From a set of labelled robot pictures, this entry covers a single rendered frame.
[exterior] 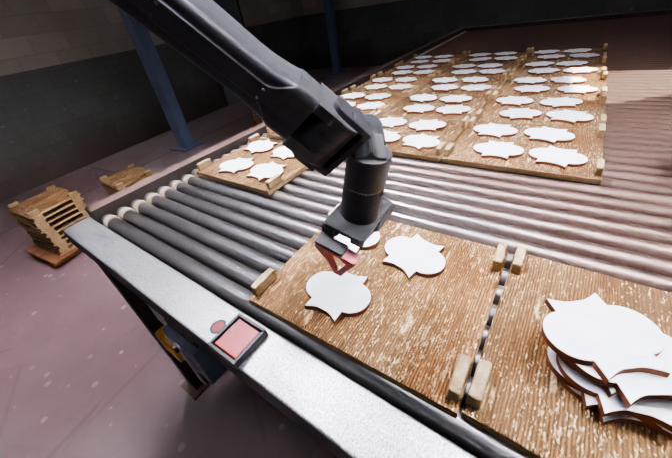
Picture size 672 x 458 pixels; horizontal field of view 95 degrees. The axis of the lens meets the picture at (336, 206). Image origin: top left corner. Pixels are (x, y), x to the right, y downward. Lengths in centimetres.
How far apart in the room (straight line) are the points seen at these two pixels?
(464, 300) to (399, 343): 15
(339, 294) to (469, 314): 23
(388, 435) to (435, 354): 13
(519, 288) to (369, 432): 35
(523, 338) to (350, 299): 28
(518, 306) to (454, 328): 12
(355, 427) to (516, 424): 21
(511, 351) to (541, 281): 17
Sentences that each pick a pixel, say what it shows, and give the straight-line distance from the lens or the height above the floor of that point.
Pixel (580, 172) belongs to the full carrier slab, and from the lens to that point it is 106.
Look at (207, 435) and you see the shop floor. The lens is 168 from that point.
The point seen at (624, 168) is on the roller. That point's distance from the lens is 117.
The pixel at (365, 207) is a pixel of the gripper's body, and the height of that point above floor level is 117.
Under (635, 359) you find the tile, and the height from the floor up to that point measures 100.
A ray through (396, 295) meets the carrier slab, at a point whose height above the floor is 94.
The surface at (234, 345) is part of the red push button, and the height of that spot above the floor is 93.
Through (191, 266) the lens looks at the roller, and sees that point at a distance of 85.
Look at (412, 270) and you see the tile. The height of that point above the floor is 95.
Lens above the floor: 140
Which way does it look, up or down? 33 degrees down
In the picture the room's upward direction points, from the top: 10 degrees counter-clockwise
